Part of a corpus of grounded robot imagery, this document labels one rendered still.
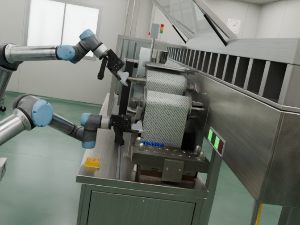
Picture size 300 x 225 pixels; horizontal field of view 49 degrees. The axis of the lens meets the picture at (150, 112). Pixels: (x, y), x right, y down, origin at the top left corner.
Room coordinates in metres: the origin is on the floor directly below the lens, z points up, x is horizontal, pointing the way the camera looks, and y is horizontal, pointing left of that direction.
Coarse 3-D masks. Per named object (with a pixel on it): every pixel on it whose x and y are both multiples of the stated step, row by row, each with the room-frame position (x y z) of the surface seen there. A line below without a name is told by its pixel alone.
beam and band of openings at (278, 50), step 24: (192, 48) 2.43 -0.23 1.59; (216, 48) 1.80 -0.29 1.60; (240, 48) 1.42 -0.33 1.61; (264, 48) 1.18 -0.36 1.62; (288, 48) 1.00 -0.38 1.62; (216, 72) 1.72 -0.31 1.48; (240, 72) 1.42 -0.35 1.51; (264, 72) 1.14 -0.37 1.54; (288, 72) 0.97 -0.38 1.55; (264, 96) 1.12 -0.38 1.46; (288, 96) 0.97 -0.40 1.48
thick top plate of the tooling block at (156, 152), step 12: (132, 144) 1.68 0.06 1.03; (144, 144) 1.71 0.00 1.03; (132, 156) 1.55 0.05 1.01; (144, 156) 1.55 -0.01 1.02; (156, 156) 1.56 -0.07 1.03; (168, 156) 1.58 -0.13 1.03; (180, 156) 1.61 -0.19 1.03; (192, 156) 1.64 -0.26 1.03; (192, 168) 1.58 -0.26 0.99; (204, 168) 1.59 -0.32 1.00
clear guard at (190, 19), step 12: (156, 0) 2.58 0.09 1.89; (168, 0) 2.20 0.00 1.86; (180, 0) 1.93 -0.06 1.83; (168, 12) 2.58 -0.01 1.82; (180, 12) 2.20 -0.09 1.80; (192, 12) 1.92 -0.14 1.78; (180, 24) 2.56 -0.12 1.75; (192, 24) 2.19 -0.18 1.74; (204, 24) 1.91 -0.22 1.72; (192, 36) 2.57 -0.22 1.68; (204, 36) 2.19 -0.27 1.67; (216, 36) 1.92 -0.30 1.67
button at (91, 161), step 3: (87, 159) 1.62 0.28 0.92; (90, 159) 1.63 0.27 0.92; (93, 159) 1.63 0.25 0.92; (96, 159) 1.64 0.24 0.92; (99, 159) 1.65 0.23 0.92; (87, 162) 1.59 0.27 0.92; (90, 162) 1.59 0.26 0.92; (93, 162) 1.59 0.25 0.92; (96, 162) 1.60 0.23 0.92; (99, 162) 1.64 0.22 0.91; (87, 165) 1.59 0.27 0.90; (90, 165) 1.59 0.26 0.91; (93, 165) 1.59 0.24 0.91; (96, 165) 1.60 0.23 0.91
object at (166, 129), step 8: (152, 112) 1.75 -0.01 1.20; (144, 120) 1.75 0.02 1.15; (152, 120) 1.75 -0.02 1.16; (160, 120) 1.76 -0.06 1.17; (168, 120) 1.76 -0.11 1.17; (176, 120) 1.77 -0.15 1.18; (184, 120) 1.77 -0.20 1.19; (144, 128) 1.75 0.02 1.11; (152, 128) 1.75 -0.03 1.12; (160, 128) 1.76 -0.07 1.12; (168, 128) 1.76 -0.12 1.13; (176, 128) 1.77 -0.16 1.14; (144, 136) 1.75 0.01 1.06; (152, 136) 1.76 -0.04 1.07; (160, 136) 1.76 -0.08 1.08; (168, 136) 1.76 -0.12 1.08; (176, 136) 1.77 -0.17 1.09; (176, 144) 1.77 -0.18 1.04
